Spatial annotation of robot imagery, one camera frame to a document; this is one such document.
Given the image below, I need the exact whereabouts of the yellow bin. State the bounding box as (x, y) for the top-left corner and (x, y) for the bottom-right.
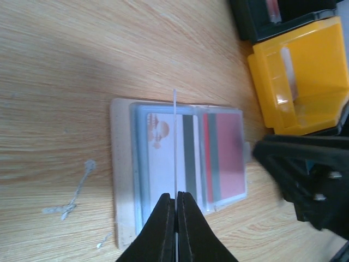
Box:
(248, 16), (348, 135)

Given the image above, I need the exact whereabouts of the black bin with red cards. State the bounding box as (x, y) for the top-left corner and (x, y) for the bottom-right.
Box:
(228, 0), (338, 44)

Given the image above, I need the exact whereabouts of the beige card holder wallet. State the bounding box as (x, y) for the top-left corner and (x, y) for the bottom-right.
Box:
(110, 98), (250, 249)

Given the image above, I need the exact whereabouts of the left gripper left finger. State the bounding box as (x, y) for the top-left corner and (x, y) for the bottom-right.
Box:
(117, 193), (175, 262)

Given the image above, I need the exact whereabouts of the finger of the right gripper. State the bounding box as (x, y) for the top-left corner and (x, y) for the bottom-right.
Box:
(252, 135), (348, 239)

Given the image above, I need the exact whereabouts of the black bin with teal cards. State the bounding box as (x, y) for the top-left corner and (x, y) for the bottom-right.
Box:
(330, 241), (349, 262)

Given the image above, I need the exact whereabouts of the red white credit card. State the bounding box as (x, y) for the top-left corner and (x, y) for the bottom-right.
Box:
(203, 113), (246, 204)

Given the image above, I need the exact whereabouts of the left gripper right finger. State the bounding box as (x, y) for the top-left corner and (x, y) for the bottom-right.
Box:
(177, 192), (237, 261)

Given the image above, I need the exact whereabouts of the white card with black stripe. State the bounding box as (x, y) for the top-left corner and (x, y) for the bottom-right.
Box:
(147, 113), (202, 206)

